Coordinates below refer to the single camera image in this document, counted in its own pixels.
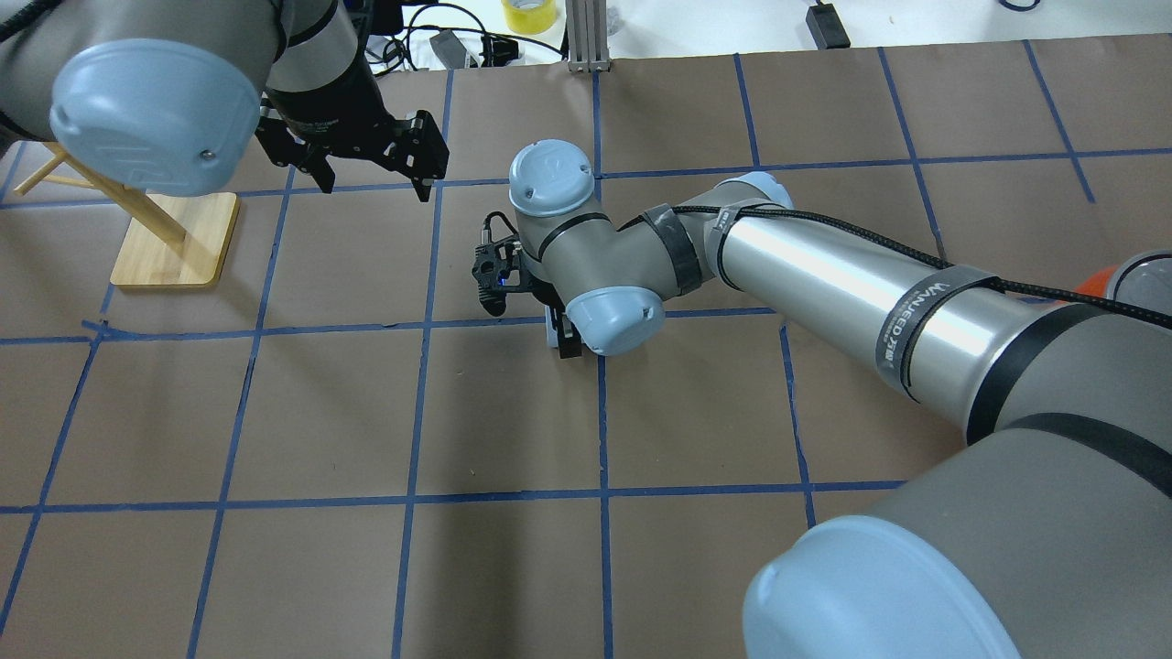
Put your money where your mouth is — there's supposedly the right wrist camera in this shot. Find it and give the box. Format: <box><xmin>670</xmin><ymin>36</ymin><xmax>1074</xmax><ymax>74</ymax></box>
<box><xmin>472</xmin><ymin>211</ymin><xmax>533</xmax><ymax>318</ymax></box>

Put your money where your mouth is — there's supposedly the aluminium frame post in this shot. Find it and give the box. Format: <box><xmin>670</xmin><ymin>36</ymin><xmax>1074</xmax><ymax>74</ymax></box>
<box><xmin>564</xmin><ymin>0</ymin><xmax>612</xmax><ymax>74</ymax></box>

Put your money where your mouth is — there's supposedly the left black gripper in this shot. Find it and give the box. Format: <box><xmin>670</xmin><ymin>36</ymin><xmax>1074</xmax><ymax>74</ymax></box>
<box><xmin>255</xmin><ymin>89</ymin><xmax>450</xmax><ymax>203</ymax></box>

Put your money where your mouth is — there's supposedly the orange can with silver lid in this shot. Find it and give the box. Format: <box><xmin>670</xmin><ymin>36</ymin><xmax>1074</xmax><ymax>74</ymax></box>
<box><xmin>1075</xmin><ymin>249</ymin><xmax>1171</xmax><ymax>315</ymax></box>

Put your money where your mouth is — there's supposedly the light blue plastic cup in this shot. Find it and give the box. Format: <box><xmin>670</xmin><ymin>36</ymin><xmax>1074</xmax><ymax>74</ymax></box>
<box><xmin>544</xmin><ymin>306</ymin><xmax>561</xmax><ymax>349</ymax></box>

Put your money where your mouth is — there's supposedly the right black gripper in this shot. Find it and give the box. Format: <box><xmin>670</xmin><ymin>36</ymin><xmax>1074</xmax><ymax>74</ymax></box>
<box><xmin>529</xmin><ymin>276</ymin><xmax>582</xmax><ymax>360</ymax></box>

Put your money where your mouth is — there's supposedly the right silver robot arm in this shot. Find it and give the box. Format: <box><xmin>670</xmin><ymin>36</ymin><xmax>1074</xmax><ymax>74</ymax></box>
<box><xmin>509</xmin><ymin>140</ymin><xmax>1171</xmax><ymax>658</ymax></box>

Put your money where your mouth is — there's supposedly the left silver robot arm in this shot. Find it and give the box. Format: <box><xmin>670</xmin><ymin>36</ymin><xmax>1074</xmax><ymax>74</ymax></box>
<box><xmin>1</xmin><ymin>1</ymin><xmax>450</xmax><ymax>201</ymax></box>

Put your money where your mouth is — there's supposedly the yellow tape roll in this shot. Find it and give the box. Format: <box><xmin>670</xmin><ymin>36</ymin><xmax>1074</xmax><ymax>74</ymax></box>
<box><xmin>500</xmin><ymin>0</ymin><xmax>558</xmax><ymax>35</ymax></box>

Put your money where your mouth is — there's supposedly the black power adapter brick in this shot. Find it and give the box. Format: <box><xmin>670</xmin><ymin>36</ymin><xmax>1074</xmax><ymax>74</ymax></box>
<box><xmin>805</xmin><ymin>1</ymin><xmax>852</xmax><ymax>50</ymax></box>

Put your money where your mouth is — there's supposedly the wooden cup tree stand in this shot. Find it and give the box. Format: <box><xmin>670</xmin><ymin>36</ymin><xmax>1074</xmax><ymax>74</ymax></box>
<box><xmin>13</xmin><ymin>142</ymin><xmax>240</xmax><ymax>288</ymax></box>

